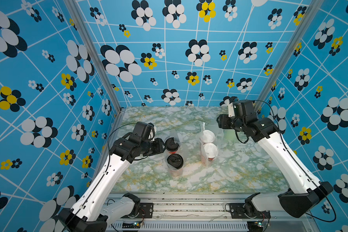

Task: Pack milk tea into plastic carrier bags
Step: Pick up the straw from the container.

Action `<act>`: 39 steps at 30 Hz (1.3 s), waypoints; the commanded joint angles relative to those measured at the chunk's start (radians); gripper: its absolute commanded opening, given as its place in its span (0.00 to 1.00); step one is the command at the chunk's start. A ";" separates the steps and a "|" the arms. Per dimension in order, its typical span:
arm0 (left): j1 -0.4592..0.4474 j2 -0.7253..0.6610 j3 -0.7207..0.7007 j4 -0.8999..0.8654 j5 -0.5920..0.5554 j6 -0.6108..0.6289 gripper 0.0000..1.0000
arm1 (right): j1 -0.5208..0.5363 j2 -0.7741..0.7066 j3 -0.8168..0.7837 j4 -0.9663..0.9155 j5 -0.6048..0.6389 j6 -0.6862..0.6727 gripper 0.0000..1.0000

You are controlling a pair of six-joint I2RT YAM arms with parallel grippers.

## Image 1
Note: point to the red cup white lid front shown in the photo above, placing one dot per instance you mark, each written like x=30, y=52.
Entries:
x=207, y=136

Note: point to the aluminium rail frame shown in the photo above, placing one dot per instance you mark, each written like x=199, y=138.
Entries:
x=197, y=212

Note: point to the clear plastic carrier bag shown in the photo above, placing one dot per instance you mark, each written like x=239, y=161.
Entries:
x=213, y=126
x=183, y=151

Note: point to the red cup black lid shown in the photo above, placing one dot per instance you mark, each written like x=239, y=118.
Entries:
x=175, y=164
x=171, y=145

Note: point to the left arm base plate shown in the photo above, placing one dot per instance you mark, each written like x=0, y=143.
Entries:
x=143, y=210

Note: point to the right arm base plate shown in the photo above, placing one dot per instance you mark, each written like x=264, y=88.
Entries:
x=245, y=211

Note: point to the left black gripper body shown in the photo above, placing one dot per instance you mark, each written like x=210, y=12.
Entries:
x=154, y=147

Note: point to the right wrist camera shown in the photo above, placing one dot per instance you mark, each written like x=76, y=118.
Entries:
x=242, y=110

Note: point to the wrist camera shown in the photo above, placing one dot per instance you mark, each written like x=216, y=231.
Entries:
x=242, y=110
x=152, y=132

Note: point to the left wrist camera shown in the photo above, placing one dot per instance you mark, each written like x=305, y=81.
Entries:
x=152, y=132

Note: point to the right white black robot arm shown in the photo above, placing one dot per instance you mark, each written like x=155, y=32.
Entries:
x=305, y=189

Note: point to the left aluminium corner post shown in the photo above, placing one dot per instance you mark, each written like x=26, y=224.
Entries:
x=86, y=38

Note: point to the right aluminium corner post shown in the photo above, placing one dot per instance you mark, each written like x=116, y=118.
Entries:
x=311, y=12

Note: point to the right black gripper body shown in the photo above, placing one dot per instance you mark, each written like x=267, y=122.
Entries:
x=230, y=123

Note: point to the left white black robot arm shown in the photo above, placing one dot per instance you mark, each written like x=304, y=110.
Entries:
x=91, y=213

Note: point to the aluminium corner post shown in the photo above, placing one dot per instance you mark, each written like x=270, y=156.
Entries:
x=311, y=12
x=86, y=38

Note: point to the red cup white lid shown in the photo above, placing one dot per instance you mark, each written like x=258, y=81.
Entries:
x=207, y=136
x=209, y=152

